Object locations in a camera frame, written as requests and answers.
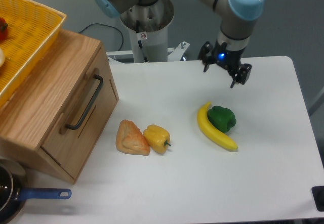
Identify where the yellow toy banana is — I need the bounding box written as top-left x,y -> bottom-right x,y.
197,102 -> 238,152

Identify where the black cable on floor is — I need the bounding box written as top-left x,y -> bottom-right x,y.
77,23 -> 124,52

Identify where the wooden drawer cabinet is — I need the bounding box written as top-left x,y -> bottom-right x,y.
1,30 -> 106,179

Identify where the blue handled frying pan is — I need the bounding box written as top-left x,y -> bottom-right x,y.
1,159 -> 72,223

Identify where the yellow plastic basket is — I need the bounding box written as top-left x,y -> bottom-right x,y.
1,0 -> 66,105

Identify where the toy croissant bread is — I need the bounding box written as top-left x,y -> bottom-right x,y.
115,120 -> 150,156

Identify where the red toy pepper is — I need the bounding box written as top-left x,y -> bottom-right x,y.
0,17 -> 9,41

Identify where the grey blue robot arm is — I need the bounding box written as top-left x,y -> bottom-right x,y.
95,0 -> 265,84

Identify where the wooden top drawer black handle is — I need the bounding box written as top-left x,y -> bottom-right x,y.
40,46 -> 120,181

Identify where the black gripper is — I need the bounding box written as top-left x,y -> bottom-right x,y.
198,41 -> 252,88

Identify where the black device at table edge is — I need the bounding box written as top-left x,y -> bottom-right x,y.
311,186 -> 324,212

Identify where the white round object in basket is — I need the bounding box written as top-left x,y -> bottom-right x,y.
0,49 -> 6,67

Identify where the green toy bell pepper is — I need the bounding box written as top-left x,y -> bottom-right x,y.
207,106 -> 236,133

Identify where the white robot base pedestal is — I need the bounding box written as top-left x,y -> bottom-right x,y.
120,0 -> 174,62

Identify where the yellow toy bell pepper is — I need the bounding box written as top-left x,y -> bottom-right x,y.
143,124 -> 171,155

